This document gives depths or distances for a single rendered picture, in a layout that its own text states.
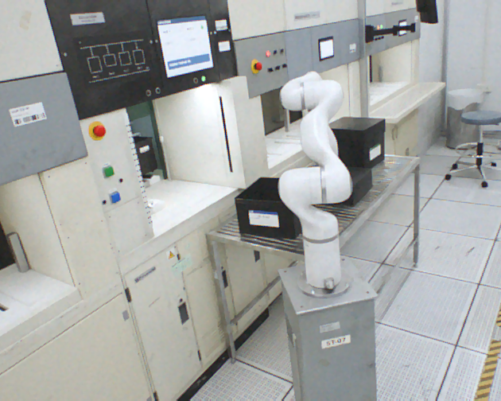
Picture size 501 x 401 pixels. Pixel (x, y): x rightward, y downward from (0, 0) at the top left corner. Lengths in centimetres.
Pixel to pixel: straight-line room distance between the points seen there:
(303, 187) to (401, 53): 354
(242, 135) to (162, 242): 64
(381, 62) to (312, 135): 344
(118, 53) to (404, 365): 189
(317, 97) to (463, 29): 431
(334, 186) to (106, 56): 89
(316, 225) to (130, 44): 93
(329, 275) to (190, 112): 116
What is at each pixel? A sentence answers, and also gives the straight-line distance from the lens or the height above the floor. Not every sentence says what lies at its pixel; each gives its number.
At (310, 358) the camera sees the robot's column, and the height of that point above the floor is 56.
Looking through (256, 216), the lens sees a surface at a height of 85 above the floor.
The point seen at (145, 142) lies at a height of 110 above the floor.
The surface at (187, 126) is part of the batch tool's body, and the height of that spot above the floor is 117.
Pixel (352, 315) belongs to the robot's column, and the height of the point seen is 70.
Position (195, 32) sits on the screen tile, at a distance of 198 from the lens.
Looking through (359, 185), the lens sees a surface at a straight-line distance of 219.
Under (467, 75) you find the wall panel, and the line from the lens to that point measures 586.
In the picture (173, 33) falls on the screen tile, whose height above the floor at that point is 163.
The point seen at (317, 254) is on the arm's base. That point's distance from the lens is 147.
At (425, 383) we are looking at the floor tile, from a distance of 234.
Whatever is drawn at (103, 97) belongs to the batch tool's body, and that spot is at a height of 145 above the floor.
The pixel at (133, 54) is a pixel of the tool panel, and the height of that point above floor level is 158.
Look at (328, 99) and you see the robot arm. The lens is 158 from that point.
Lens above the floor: 164
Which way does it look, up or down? 22 degrees down
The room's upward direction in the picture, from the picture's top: 7 degrees counter-clockwise
